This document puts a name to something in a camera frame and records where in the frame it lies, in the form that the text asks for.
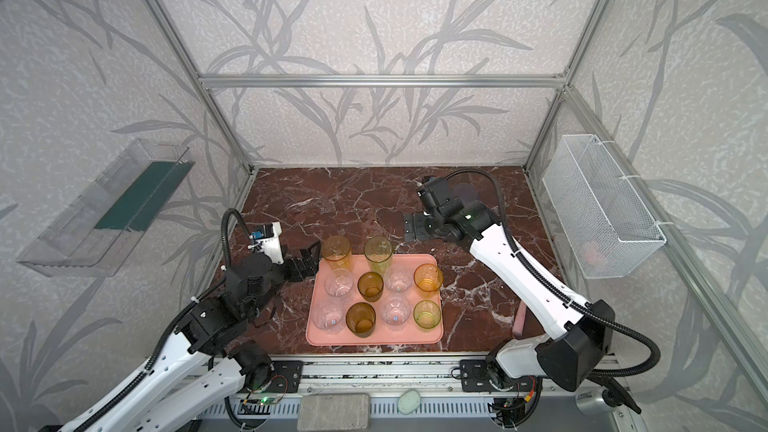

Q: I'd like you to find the amber dotted glass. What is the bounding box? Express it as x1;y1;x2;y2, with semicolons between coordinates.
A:
357;271;384;303
345;302;376;338

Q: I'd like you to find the black clamp handle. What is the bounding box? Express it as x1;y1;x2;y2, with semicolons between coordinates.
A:
590;377;642;414

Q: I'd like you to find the blue frosted plastic cup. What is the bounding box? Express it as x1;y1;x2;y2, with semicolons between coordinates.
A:
453;183;478;203

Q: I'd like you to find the green short glass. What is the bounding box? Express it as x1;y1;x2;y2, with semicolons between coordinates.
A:
413;300;442;330

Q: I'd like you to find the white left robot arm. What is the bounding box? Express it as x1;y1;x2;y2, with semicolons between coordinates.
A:
43;238;321;431

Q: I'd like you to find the clear faceted glass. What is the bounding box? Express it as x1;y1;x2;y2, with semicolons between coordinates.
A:
310;297;346;335
379;293;412;330
323;268;355;297
384;266;413;293

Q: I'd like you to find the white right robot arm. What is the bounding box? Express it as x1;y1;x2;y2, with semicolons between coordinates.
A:
404;172;661;392

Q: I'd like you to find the yellow tall glass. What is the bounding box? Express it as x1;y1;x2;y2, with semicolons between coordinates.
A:
321;235;353;271

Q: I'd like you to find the yellow short glass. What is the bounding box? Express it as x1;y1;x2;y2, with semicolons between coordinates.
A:
413;263;444;297

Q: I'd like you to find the white wire wall basket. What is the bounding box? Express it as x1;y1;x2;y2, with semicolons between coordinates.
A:
543;134;666;279

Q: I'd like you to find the clear plastic wall bin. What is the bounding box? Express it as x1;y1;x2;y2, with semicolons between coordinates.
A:
17;139;195;278

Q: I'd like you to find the grey foam block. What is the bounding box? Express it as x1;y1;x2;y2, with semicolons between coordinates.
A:
297;394;371;431

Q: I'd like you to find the pale green oval pad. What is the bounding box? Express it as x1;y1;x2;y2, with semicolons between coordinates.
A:
397;389;422;415

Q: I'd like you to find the tall green glass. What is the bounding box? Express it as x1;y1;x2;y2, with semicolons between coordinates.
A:
364;236;394;275

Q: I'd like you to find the pink plastic tray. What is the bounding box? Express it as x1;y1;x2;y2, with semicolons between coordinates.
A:
305;255;444;347

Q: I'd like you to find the purple plastic scoop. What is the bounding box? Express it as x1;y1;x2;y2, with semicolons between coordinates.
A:
512;302;527;339

